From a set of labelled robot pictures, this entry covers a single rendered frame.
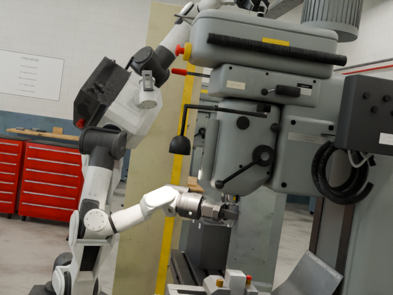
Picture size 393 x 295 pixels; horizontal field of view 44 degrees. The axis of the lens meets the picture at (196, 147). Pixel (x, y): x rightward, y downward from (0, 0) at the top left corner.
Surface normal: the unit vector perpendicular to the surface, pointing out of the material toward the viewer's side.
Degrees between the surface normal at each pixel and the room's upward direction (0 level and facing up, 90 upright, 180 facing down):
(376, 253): 88
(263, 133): 90
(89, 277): 28
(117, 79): 59
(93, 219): 74
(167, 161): 90
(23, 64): 90
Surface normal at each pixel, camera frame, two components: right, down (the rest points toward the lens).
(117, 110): 0.45, -0.42
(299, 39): 0.15, 0.07
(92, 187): 0.07, -0.22
